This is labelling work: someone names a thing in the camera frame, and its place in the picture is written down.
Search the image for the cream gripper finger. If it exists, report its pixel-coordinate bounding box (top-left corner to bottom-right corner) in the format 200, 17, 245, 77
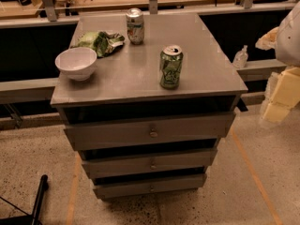
271, 67, 300, 108
262, 103, 291, 123

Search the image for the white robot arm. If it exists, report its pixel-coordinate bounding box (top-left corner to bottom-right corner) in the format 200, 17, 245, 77
255, 2, 300, 124

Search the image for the white and green soda can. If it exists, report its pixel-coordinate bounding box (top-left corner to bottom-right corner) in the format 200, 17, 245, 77
126, 7, 144, 45

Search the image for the clear plastic bottle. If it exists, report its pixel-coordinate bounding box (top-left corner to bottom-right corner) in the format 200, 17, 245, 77
232, 45, 248, 68

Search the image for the top grey drawer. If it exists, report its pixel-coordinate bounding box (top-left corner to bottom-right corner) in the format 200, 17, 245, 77
65, 112, 235, 151

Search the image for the grey drawer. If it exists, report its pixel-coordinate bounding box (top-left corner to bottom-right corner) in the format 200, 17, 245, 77
93, 173, 206, 200
65, 112, 235, 151
82, 148, 217, 179

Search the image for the grey drawer cabinet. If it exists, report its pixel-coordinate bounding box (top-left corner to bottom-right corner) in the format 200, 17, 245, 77
51, 14, 248, 186

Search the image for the crumpled green chip bag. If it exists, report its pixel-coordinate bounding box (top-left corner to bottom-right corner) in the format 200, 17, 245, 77
75, 31, 125, 58

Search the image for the bottom grey drawer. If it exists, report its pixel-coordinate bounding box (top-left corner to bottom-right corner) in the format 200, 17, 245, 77
93, 173, 206, 200

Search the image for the middle grey drawer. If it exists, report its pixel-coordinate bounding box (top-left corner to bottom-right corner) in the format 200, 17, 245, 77
82, 148, 217, 179

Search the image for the white bowl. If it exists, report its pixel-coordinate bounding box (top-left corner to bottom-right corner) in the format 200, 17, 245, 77
55, 47, 98, 81

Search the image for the black stand leg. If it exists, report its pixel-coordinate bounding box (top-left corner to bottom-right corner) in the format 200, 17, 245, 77
0, 174, 49, 225

